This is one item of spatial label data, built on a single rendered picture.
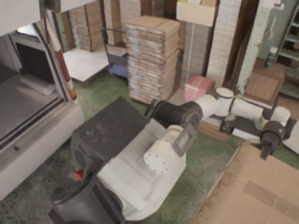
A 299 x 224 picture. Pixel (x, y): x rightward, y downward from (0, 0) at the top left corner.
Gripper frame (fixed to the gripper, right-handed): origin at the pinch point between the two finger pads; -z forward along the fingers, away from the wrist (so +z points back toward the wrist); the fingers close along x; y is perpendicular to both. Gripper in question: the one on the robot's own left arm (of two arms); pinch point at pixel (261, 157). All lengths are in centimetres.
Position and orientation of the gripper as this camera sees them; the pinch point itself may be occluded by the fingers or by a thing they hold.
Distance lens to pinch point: 79.2
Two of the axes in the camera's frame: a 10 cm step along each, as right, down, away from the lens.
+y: -7.7, -4.3, 4.8
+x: 0.0, 7.4, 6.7
